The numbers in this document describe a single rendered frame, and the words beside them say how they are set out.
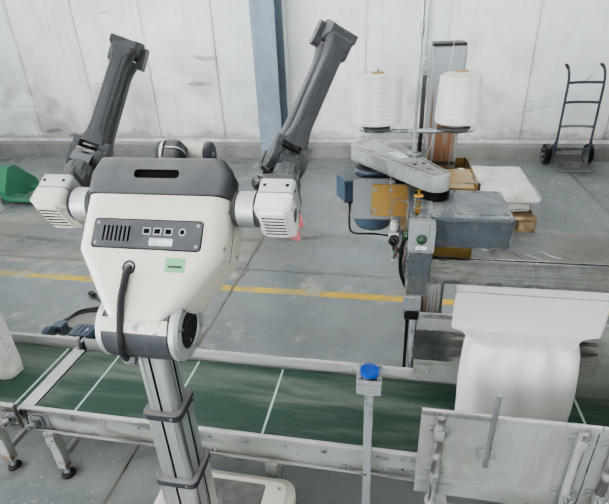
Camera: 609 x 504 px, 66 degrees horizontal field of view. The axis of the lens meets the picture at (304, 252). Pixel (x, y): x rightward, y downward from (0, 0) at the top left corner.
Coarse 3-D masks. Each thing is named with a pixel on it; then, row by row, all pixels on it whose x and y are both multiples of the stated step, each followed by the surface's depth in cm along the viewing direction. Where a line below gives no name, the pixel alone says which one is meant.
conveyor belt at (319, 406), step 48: (96, 384) 217; (144, 384) 215; (192, 384) 214; (240, 384) 213; (288, 384) 211; (336, 384) 210; (384, 384) 209; (432, 384) 208; (288, 432) 187; (336, 432) 186; (384, 432) 185
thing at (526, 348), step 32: (480, 288) 161; (512, 288) 159; (480, 320) 167; (512, 320) 164; (544, 320) 162; (576, 320) 160; (480, 352) 164; (512, 352) 161; (544, 352) 159; (576, 352) 161; (480, 384) 168; (512, 384) 165; (544, 384) 163; (576, 384) 164; (512, 416) 171; (544, 416) 169
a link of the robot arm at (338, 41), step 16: (336, 32) 121; (336, 48) 122; (320, 64) 123; (336, 64) 123; (320, 80) 123; (304, 96) 126; (320, 96) 123; (304, 112) 123; (304, 128) 124; (272, 144) 125; (304, 144) 124; (272, 160) 122; (304, 160) 125
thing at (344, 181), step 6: (342, 174) 183; (348, 174) 182; (354, 174) 182; (342, 180) 178; (348, 180) 176; (342, 186) 179; (348, 186) 177; (342, 192) 180; (348, 192) 178; (342, 198) 181; (348, 198) 179
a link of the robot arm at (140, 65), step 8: (144, 48) 147; (144, 56) 146; (136, 64) 146; (144, 64) 148; (128, 72) 145; (128, 80) 146; (128, 88) 149; (120, 96) 146; (120, 104) 146; (120, 112) 148; (112, 120) 146; (112, 128) 146; (112, 136) 147; (112, 144) 148; (112, 152) 149
